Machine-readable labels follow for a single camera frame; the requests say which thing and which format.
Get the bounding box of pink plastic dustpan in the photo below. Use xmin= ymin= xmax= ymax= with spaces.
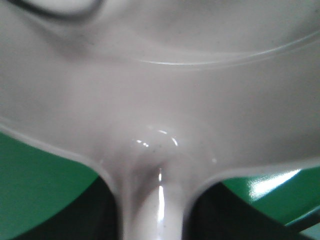
xmin=0 ymin=0 xmax=320 ymax=240

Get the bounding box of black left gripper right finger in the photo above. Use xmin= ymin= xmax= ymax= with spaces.
xmin=182 ymin=183 xmax=313 ymax=240

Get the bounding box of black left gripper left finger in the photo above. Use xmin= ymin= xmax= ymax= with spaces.
xmin=15 ymin=177 xmax=122 ymax=240

